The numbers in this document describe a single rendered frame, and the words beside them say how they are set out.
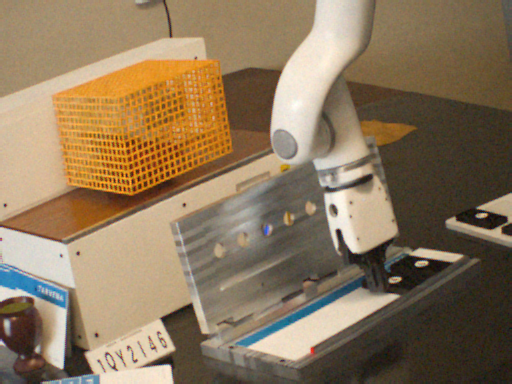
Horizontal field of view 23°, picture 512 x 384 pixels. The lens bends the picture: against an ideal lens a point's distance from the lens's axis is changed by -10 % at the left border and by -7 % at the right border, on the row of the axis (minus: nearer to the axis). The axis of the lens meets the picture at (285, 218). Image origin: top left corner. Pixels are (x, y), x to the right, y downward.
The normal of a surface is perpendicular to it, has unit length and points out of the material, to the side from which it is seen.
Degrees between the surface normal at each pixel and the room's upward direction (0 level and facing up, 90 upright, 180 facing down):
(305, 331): 0
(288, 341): 0
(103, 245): 90
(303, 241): 81
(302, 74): 54
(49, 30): 90
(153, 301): 90
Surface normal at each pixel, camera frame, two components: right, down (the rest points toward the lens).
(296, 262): 0.68, -0.03
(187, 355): -0.15, -0.94
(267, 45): 0.58, 0.17
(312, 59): -0.31, -0.40
